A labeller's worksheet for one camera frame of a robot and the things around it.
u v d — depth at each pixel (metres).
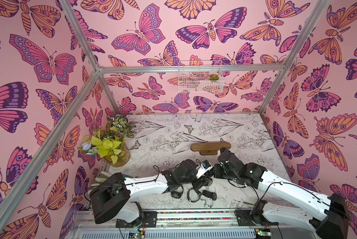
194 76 0.97
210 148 0.92
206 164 0.67
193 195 0.81
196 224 0.73
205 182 0.70
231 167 0.58
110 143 0.75
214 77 0.92
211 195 0.79
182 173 0.61
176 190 0.72
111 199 0.42
